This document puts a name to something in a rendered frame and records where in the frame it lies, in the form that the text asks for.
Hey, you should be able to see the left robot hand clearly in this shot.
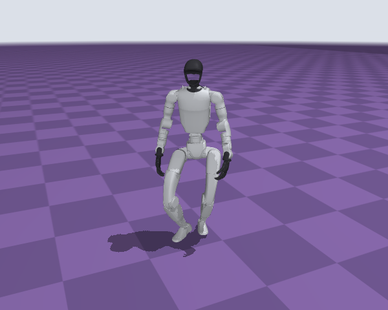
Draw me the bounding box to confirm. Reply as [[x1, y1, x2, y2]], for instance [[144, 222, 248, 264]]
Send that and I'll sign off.
[[215, 152, 231, 180]]

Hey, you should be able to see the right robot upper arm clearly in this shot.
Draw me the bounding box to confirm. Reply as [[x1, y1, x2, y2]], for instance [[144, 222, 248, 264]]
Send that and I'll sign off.
[[162, 90, 179, 129]]

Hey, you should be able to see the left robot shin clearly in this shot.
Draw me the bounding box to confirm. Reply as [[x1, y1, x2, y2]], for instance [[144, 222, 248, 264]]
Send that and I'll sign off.
[[199, 199, 215, 223]]

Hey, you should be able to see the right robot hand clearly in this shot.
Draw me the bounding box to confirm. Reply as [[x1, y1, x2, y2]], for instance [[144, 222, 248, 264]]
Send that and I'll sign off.
[[155, 147, 165, 176]]

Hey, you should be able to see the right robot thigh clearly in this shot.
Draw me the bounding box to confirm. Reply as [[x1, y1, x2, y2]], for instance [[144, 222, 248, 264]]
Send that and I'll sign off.
[[163, 147, 188, 209]]

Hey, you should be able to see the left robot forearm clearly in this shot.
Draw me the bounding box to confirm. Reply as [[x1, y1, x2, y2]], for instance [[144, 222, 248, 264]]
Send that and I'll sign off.
[[221, 121, 233, 159]]

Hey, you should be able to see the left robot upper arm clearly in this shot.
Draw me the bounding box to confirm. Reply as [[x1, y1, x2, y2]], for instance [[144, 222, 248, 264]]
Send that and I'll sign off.
[[209, 90, 228, 132]]

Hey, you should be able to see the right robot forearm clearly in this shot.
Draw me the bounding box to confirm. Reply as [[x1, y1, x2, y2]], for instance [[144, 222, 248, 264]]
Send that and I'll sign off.
[[155, 118, 169, 154]]

